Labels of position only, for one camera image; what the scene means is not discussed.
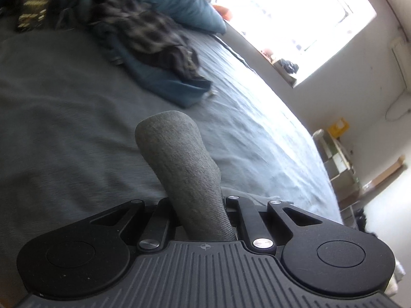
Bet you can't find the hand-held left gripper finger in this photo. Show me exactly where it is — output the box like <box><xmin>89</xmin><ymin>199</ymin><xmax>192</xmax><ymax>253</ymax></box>
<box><xmin>225</xmin><ymin>195</ymin><xmax>325</xmax><ymax>251</ymax></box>

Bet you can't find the grey sweatshirt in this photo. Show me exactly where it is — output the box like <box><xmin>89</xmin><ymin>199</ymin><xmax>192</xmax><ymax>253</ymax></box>
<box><xmin>135</xmin><ymin>111</ymin><xmax>291</xmax><ymax>242</ymax></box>

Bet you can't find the white shelf unit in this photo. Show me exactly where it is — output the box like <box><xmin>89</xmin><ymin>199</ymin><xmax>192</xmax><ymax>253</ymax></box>
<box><xmin>312</xmin><ymin>128</ymin><xmax>364</xmax><ymax>229</ymax></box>

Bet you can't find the blue-grey bed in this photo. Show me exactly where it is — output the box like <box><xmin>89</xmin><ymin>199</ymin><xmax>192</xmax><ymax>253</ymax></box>
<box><xmin>0</xmin><ymin>16</ymin><xmax>345</xmax><ymax>232</ymax></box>

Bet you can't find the printed dark box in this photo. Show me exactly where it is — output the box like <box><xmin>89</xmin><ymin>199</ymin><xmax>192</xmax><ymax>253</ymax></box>
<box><xmin>15</xmin><ymin>0</ymin><xmax>62</xmax><ymax>33</ymax></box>

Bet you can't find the cardboard sheet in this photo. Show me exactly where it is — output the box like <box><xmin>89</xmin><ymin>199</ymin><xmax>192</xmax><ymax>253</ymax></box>
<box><xmin>362</xmin><ymin>155</ymin><xmax>406</xmax><ymax>194</ymax></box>

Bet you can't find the bright window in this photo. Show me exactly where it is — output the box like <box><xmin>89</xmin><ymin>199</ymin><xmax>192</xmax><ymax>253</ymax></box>
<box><xmin>205</xmin><ymin>0</ymin><xmax>378</xmax><ymax>89</ymax></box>

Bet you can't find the dark plaid shirt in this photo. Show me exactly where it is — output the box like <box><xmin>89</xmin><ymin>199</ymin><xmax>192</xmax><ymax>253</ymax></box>
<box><xmin>91</xmin><ymin>0</ymin><xmax>212</xmax><ymax>83</ymax></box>

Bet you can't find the dark cloth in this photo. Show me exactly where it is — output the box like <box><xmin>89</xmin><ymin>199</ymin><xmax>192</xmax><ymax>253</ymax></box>
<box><xmin>352</xmin><ymin>208</ymin><xmax>380</xmax><ymax>236</ymax></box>

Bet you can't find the blue pillow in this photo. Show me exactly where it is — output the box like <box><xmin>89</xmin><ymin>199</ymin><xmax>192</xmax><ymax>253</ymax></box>
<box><xmin>141</xmin><ymin>0</ymin><xmax>227</xmax><ymax>34</ymax></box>

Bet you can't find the teal garment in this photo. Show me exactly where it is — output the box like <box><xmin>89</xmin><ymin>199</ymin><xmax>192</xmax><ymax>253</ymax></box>
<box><xmin>96</xmin><ymin>27</ymin><xmax>212</xmax><ymax>109</ymax></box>

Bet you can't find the yellow box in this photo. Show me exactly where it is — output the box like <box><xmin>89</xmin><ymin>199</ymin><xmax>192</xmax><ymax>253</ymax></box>
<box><xmin>329</xmin><ymin>119</ymin><xmax>349</xmax><ymax>139</ymax></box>

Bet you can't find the black object on sill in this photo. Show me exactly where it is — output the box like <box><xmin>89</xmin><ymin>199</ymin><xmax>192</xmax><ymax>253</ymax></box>
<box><xmin>280</xmin><ymin>59</ymin><xmax>300</xmax><ymax>75</ymax></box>

